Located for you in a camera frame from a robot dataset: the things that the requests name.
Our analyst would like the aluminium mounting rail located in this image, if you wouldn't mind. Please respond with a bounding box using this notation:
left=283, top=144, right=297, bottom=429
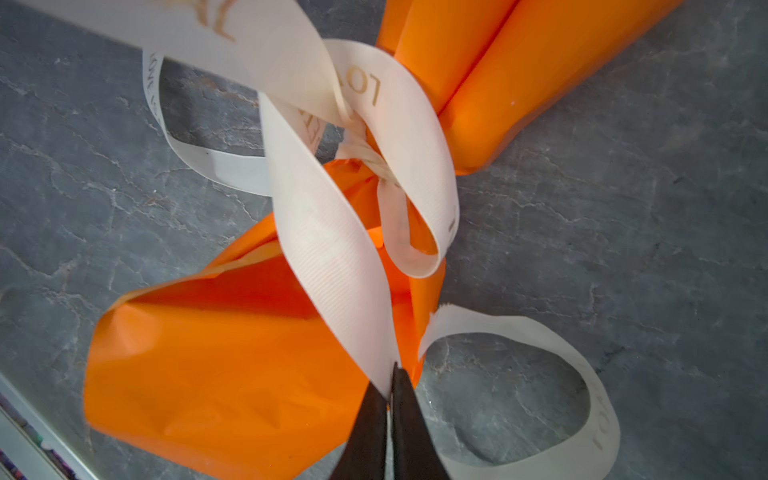
left=1, top=373, right=102, bottom=480

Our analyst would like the orange yellow wrapping paper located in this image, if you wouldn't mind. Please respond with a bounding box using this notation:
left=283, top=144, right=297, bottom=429
left=85, top=1, right=675, bottom=479

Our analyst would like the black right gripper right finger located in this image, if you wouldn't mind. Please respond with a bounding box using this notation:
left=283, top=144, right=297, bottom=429
left=390, top=365, right=450, bottom=480

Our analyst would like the cream printed ribbon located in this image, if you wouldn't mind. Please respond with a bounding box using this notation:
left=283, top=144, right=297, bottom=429
left=33, top=1, right=620, bottom=479

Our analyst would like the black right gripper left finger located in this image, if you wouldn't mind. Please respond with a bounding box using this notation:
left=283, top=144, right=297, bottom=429
left=329, top=383, right=387, bottom=480

